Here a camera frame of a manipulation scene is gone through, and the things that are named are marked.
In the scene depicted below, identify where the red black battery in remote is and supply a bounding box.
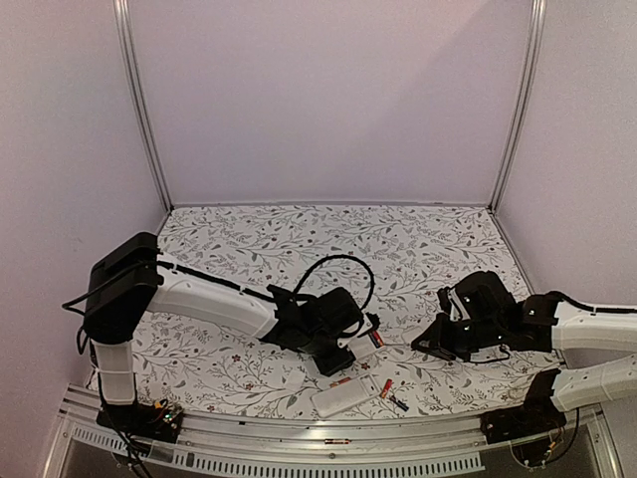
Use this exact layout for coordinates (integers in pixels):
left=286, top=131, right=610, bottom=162
left=369, top=331, right=384, bottom=349

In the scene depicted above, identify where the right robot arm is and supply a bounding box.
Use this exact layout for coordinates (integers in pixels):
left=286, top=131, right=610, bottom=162
left=411, top=271, right=636, bottom=434

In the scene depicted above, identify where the purple AA battery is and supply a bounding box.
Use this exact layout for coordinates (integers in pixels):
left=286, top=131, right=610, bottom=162
left=389, top=395, right=409, bottom=411

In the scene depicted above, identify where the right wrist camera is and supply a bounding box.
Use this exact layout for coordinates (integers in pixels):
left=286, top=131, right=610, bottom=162
left=437, top=287, right=457, bottom=317

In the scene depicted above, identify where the white battery cover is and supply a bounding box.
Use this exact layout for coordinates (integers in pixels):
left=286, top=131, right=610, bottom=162
left=285, top=369, right=306, bottom=391

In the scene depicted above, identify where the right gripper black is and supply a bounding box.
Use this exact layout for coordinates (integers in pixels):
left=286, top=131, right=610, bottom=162
left=412, top=312, right=505, bottom=362

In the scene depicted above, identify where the aluminium frame post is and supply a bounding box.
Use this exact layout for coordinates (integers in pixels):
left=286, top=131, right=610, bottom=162
left=112, top=0, right=174, bottom=213
left=489, top=0, right=546, bottom=216

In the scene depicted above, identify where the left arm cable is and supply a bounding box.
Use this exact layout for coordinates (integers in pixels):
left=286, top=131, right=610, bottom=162
left=291, top=253, right=377, bottom=320

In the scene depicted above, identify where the right aluminium frame post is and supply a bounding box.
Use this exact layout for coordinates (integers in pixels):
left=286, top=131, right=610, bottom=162
left=489, top=0, right=546, bottom=216

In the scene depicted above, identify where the white remote with buttons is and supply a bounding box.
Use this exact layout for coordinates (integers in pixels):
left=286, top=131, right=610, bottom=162
left=348, top=333, right=385, bottom=360

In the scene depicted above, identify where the floral table mat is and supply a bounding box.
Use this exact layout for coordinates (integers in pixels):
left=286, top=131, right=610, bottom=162
left=133, top=205, right=558, bottom=420

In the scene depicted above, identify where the red gold AA battery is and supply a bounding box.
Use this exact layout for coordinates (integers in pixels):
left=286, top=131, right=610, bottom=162
left=324, top=439, right=351, bottom=445

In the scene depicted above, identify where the left aluminium frame post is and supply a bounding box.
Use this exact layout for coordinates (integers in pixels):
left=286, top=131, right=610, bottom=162
left=112, top=0, right=174, bottom=213

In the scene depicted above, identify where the aluminium front rail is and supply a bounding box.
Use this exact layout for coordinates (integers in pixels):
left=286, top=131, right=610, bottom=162
left=42, top=385, right=627, bottom=477

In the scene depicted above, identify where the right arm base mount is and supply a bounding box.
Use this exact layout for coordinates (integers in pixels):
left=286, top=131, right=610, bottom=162
left=480, top=368, right=573, bottom=468

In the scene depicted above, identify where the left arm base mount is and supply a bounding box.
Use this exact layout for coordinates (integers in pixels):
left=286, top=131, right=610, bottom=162
left=97, top=399, right=183, bottom=444

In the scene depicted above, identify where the orange AA battery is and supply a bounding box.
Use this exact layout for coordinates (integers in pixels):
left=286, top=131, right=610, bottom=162
left=330, top=377, right=351, bottom=387

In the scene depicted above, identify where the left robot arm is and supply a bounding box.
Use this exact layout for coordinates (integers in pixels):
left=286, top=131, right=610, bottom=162
left=62, top=232, right=372, bottom=432

